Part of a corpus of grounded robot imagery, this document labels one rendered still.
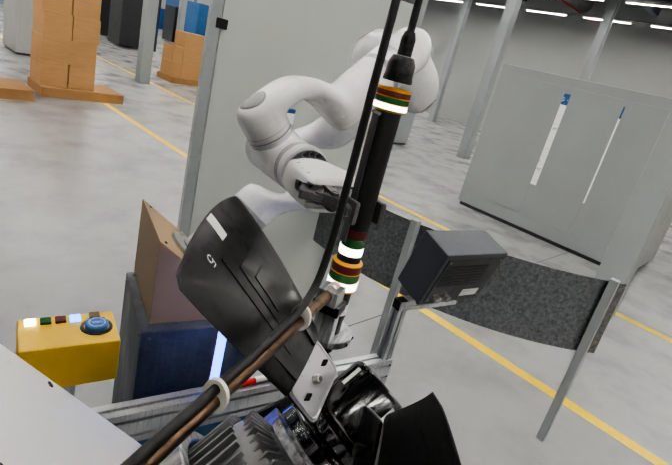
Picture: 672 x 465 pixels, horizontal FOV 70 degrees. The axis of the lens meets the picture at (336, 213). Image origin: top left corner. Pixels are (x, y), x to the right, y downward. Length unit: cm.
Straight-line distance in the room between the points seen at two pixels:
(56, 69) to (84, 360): 785
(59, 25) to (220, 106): 632
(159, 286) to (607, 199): 588
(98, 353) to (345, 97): 64
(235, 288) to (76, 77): 832
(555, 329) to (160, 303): 197
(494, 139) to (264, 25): 509
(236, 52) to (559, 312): 200
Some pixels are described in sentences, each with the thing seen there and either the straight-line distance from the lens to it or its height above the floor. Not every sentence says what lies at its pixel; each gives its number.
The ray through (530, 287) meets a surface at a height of 83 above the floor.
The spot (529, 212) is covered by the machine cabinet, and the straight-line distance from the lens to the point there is 690.
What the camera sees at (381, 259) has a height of 68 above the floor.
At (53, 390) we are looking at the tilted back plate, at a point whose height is 126.
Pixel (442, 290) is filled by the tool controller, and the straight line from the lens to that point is 141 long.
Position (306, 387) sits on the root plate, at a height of 125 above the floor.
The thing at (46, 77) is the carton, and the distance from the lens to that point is 869.
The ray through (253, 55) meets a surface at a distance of 247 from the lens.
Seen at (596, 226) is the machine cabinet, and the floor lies 44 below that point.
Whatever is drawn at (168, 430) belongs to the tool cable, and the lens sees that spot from 40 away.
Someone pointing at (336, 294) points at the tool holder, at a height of 136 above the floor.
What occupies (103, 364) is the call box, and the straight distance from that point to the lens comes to 102.
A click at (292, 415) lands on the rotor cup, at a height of 120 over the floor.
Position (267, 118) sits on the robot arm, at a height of 153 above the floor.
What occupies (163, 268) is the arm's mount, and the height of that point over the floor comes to 108.
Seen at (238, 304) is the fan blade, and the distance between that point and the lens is 56.
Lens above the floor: 165
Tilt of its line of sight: 18 degrees down
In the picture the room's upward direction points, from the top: 14 degrees clockwise
